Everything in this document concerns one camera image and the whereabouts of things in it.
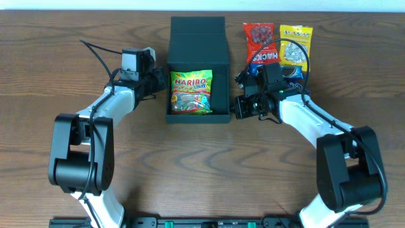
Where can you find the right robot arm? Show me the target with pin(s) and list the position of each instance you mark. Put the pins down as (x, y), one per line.
(350, 176)

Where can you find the blue Oreo cookie pack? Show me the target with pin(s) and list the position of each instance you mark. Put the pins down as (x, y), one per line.
(288, 72)

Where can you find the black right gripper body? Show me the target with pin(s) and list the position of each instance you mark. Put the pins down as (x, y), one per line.
(242, 107)

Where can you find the green Haribo worms bag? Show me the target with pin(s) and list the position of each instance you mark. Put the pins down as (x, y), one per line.
(191, 92)

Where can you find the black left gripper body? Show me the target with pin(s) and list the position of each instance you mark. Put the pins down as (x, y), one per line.
(159, 80)

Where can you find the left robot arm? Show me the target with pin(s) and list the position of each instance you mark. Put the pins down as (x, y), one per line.
(82, 159)

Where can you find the dark green box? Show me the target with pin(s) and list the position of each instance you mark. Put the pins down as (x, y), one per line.
(200, 43)

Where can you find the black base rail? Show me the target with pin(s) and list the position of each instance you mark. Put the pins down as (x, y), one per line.
(152, 222)

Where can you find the blue Eclipse mint pack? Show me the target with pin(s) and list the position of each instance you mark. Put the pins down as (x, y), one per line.
(295, 84)

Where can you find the yellow seed snack bag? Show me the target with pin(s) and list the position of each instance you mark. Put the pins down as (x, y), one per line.
(290, 53)

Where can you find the red Hacks candy bag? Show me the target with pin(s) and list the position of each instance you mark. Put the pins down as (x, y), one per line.
(259, 34)

